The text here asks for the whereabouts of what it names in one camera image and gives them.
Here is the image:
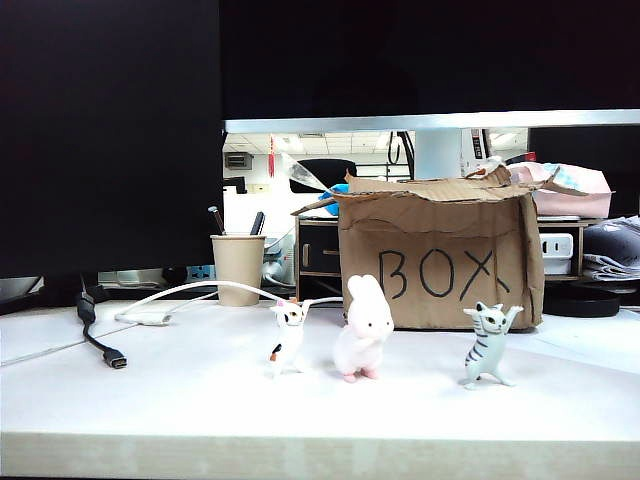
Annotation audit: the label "thin white cable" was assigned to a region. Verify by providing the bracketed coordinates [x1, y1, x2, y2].
[0, 324, 136, 369]

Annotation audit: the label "black office chair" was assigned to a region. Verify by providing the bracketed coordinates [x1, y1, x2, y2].
[289, 158, 359, 195]

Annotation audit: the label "dark background monitor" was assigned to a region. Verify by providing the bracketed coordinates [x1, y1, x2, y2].
[528, 125, 640, 219]

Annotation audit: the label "silver tipped pen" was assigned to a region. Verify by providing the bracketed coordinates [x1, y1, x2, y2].
[207, 205, 227, 236]

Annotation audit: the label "pink plush rabbit doll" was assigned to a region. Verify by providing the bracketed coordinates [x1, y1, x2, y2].
[332, 273, 395, 384]

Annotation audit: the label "pink tissue pack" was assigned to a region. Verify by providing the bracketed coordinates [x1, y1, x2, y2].
[504, 159, 617, 220]

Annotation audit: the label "clear plastic wrapper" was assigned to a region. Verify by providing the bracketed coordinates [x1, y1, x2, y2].
[282, 152, 331, 194]

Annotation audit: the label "grey folded cloth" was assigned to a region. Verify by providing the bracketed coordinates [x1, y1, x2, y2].
[582, 215, 640, 281]

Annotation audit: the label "beige paper cup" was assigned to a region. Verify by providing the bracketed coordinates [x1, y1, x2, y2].
[209, 233, 268, 307]

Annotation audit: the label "large black monitor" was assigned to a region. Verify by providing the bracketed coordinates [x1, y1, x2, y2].
[0, 0, 225, 317]

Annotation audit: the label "black monitor with silver bezel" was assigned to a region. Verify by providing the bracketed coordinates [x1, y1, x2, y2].
[219, 0, 640, 134]

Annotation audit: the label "grey striped cat figurine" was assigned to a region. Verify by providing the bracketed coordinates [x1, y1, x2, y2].
[458, 301, 525, 391]

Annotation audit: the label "white calico cat figurine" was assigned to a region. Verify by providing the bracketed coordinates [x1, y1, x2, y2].
[263, 298, 314, 380]

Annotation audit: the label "black hanging cables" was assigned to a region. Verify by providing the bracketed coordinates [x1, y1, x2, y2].
[388, 129, 416, 179]

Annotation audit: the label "black round base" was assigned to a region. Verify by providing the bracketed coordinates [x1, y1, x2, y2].
[542, 284, 622, 319]

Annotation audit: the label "white monitor stand column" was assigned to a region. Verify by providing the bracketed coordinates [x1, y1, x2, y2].
[414, 128, 464, 180]

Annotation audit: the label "blue object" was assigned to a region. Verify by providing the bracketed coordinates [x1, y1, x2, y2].
[322, 183, 354, 217]

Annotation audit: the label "black cable with plug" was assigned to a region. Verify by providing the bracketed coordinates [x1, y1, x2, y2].
[75, 273, 128, 371]

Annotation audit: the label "white cable with adapter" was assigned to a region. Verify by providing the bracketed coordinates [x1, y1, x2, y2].
[114, 279, 346, 327]

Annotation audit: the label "brown cardboard box marked BOX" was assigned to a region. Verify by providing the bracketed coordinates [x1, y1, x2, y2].
[292, 164, 557, 331]

